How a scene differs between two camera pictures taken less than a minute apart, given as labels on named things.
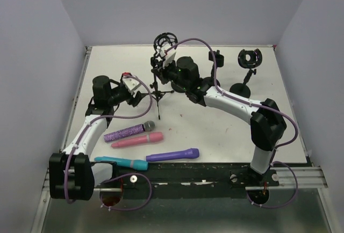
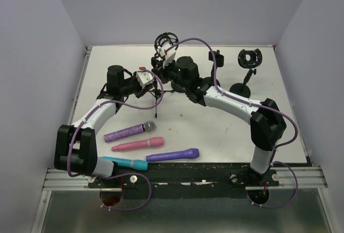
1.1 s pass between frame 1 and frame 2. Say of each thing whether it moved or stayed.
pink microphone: moved
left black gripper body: moved
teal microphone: stayed
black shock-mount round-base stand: stayed
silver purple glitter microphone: stayed
